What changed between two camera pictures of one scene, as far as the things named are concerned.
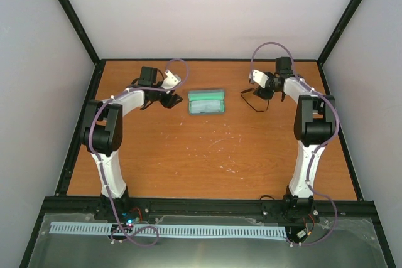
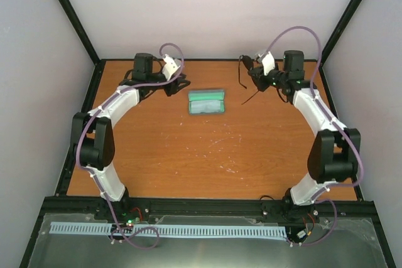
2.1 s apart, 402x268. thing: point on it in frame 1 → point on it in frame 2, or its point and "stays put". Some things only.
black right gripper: (263, 94) → (256, 75)
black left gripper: (169, 101) → (173, 86)
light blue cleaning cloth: (205, 106) stays put
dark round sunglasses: (258, 103) → (248, 62)
